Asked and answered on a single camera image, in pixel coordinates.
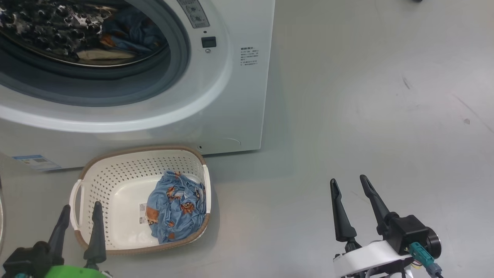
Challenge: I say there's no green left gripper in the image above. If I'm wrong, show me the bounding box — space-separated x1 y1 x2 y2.
44 201 112 278

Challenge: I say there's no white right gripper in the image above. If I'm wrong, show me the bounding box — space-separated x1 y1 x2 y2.
330 175 413 278

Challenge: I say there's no white perforated basket brown rim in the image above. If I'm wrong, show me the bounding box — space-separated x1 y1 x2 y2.
69 145 212 255

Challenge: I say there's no white front-load washing machine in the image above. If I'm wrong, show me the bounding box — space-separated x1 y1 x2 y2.
0 0 276 170

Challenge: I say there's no steel washing machine drum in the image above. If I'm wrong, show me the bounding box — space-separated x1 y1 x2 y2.
0 0 170 68

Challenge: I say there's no blue energy label sticker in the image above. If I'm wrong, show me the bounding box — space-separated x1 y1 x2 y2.
12 154 61 171

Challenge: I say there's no small printed text label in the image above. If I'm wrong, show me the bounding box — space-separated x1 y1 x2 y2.
240 47 260 66

